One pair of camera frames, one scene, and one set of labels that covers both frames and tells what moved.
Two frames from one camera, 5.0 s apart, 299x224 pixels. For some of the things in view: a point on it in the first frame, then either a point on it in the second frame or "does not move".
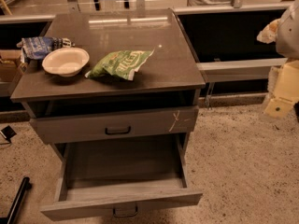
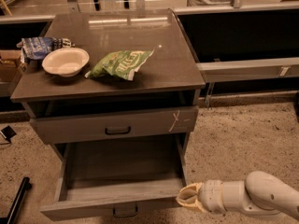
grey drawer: [121, 176] does not move
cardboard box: [11, 65] does not move
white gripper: [289, 35] to [209, 195]
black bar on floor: [12, 214] does not move
